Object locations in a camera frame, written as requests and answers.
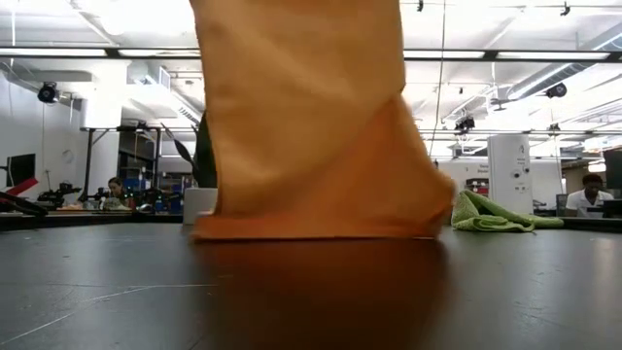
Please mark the orange microfiber towel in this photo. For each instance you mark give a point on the orange microfiber towel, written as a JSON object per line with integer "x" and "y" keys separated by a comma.
{"x": 301, "y": 146}

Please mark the green microfiber towel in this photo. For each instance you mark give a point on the green microfiber towel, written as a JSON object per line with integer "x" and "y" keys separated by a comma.
{"x": 486, "y": 214}

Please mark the green snake plant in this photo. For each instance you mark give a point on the green snake plant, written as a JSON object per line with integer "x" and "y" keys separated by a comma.
{"x": 206, "y": 155}

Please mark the dark shelf unit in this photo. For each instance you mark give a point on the dark shelf unit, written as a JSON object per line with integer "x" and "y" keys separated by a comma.
{"x": 138, "y": 155}

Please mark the person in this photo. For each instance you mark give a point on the person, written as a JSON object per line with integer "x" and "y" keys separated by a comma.
{"x": 589, "y": 197}
{"x": 116, "y": 192}

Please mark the white pillar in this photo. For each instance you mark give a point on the white pillar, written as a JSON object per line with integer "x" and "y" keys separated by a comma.
{"x": 507, "y": 165}

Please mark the black overhead light bar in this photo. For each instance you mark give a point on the black overhead light bar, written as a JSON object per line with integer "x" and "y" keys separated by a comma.
{"x": 491, "y": 55}

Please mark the black desk monitor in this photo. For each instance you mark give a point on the black desk monitor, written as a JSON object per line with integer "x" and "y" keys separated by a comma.
{"x": 614, "y": 170}

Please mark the black ceiling-hung camera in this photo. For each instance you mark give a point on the black ceiling-hung camera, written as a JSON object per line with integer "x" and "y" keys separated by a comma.
{"x": 47, "y": 92}
{"x": 465, "y": 124}
{"x": 556, "y": 90}

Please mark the black wall monitor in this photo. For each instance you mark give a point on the black wall monitor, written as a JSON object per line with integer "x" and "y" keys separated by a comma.
{"x": 22, "y": 170}

